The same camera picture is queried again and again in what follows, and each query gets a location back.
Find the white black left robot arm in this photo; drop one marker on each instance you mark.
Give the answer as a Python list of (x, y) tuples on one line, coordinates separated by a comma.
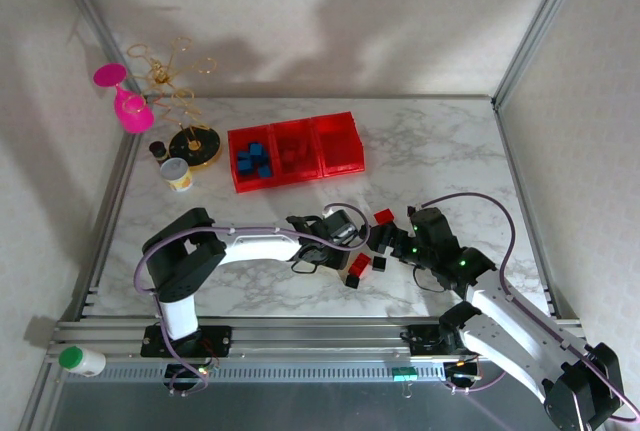
[(260, 246)]

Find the aluminium frame leg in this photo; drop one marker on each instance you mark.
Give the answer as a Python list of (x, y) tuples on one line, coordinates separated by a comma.
[(42, 401)]

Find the pineapple tin can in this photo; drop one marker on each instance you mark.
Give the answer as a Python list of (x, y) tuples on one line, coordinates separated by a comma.
[(175, 173)]

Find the aluminium table side rail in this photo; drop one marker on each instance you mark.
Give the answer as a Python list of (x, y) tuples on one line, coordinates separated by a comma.
[(119, 191), (525, 201)]

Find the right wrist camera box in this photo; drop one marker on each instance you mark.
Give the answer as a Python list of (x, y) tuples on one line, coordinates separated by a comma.
[(412, 211)]

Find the aluminium frame post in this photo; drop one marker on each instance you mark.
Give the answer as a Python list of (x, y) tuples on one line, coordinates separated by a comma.
[(537, 26), (85, 11)]

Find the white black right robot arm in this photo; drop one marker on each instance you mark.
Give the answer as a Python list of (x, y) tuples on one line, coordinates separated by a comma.
[(520, 336)]

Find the pink wine glass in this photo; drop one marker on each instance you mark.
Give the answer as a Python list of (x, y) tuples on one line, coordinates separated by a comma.
[(132, 118)]

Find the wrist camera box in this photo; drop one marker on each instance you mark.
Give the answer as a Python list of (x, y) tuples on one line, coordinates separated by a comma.
[(342, 226), (412, 211)]

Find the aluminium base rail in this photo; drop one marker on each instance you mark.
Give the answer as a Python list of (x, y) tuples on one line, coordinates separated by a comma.
[(320, 338)]

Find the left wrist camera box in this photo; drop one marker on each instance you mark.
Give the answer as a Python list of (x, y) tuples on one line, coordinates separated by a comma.
[(342, 226)]

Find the black lidded spice jar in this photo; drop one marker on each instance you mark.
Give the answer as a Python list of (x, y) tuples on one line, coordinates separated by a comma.
[(158, 149)]

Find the white bottle green cap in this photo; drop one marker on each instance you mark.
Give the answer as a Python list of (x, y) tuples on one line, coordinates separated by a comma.
[(87, 362)]

